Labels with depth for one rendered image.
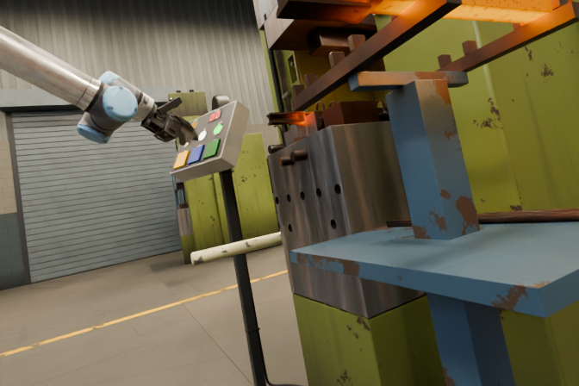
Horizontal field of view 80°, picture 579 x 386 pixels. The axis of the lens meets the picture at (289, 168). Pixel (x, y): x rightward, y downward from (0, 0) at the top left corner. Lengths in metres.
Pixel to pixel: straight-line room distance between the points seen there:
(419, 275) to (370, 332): 0.52
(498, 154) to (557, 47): 0.37
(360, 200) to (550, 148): 0.41
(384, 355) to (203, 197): 5.15
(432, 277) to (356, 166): 0.52
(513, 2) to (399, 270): 0.32
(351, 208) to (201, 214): 5.11
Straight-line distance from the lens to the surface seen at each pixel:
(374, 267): 0.41
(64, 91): 1.02
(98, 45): 9.95
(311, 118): 0.99
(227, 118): 1.43
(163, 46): 10.09
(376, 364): 0.90
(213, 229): 5.86
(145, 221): 8.88
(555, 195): 0.89
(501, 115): 0.78
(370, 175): 0.86
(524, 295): 0.30
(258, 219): 5.89
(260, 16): 1.30
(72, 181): 8.97
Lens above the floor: 0.77
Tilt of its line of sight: 5 degrees up
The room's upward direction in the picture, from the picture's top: 10 degrees counter-clockwise
